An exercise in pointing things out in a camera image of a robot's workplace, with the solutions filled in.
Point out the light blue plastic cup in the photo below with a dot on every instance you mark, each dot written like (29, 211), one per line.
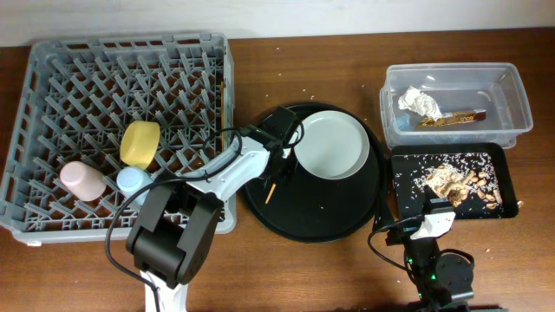
(130, 179)

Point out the grey plastic dishwasher rack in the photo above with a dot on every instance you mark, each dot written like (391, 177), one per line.
(78, 98)

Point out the wooden chopstick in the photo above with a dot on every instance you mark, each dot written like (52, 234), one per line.
(270, 193)
(222, 115)

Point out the gold snack wrapper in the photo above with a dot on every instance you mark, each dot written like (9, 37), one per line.
(454, 118)

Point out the crumpled white tissue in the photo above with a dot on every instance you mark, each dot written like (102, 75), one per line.
(416, 101)

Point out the pink plastic cup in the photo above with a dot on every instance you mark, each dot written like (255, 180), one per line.
(83, 181)

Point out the yellow bowl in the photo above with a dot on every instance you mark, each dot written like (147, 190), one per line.
(139, 143)

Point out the black rectangular tray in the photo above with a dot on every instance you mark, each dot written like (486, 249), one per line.
(400, 168)

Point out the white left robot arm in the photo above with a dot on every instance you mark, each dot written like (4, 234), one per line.
(172, 235)

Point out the light grey plate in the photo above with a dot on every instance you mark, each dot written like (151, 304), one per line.
(335, 145)

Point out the food scraps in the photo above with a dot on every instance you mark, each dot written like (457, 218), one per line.
(459, 182)

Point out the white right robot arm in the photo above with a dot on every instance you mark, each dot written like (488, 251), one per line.
(443, 278)

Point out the clear plastic bin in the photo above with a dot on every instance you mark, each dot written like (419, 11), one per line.
(493, 87)

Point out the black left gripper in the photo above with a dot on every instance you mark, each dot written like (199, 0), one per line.
(288, 176)

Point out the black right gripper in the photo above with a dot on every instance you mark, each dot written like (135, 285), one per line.
(401, 232)

